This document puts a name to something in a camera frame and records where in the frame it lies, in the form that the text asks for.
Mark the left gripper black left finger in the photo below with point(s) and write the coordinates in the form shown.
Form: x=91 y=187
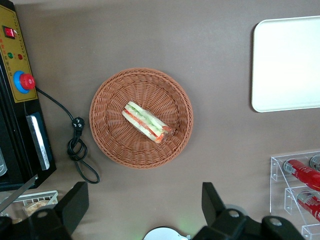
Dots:
x=72 y=207

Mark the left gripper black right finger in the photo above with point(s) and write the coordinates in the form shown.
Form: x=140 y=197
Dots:
x=215 y=212

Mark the plastic-wrapped triangle sandwich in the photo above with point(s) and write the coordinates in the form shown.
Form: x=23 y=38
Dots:
x=145 y=120

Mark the round brown wicker basket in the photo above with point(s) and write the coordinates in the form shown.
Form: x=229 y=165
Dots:
x=112 y=140

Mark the cream rectangular plastic tray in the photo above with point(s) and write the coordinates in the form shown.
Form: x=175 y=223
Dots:
x=287 y=65

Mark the clear bag of rice crackers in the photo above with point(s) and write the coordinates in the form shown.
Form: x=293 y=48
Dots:
x=37 y=207

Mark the grey metal lever bar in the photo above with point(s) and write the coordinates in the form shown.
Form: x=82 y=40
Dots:
x=17 y=193

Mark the clear acrylic bottle rack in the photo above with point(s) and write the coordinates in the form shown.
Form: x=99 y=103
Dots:
x=277 y=170

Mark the black sealing machine yellow panel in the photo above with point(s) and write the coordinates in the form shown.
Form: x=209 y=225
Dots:
x=10 y=125

